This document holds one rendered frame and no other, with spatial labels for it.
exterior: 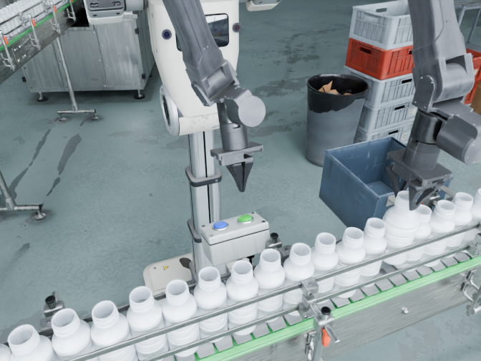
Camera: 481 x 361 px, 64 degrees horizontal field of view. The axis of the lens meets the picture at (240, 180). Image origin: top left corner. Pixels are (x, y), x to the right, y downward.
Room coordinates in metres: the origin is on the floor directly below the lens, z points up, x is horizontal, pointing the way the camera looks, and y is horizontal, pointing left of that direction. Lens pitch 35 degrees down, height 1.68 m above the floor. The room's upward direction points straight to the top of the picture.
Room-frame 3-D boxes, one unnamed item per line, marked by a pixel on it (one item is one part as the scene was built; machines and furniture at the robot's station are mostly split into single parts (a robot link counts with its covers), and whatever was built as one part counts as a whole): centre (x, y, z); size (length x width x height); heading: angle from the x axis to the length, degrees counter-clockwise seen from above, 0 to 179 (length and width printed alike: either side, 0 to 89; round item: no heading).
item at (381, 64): (3.06, -1.20, 0.78); 0.61 x 0.41 x 0.22; 119
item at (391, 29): (3.05, -1.19, 1.00); 0.61 x 0.41 x 0.22; 119
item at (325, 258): (0.54, -0.17, 1.08); 0.06 x 0.06 x 0.17
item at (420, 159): (0.61, -0.33, 1.32); 0.10 x 0.07 x 0.07; 22
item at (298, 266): (0.51, -0.11, 1.08); 0.06 x 0.06 x 0.17
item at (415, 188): (0.60, -0.34, 1.25); 0.07 x 0.07 x 0.09; 22
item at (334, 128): (2.75, -0.72, 0.32); 0.45 x 0.45 x 0.64
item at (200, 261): (1.12, 0.13, 0.49); 0.13 x 0.13 x 0.40; 22
